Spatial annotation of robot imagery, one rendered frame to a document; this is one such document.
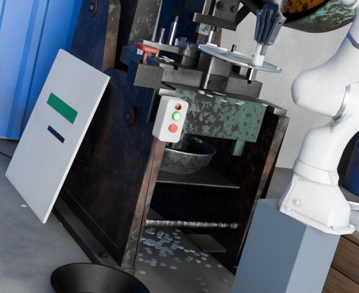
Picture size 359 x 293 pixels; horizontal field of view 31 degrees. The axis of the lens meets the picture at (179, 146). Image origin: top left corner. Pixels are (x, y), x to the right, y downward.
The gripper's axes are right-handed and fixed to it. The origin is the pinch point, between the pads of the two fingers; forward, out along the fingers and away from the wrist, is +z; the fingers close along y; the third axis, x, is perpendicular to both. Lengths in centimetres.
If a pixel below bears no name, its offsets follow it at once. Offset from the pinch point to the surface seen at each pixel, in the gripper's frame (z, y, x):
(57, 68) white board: 30, -90, -31
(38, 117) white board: 52, -89, -36
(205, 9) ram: -9.3, -27.7, -6.8
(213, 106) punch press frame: 21.1, -12.3, -3.5
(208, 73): 11.3, -18.5, -4.8
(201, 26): -2.9, -34.4, -2.4
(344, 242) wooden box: 51, 31, 30
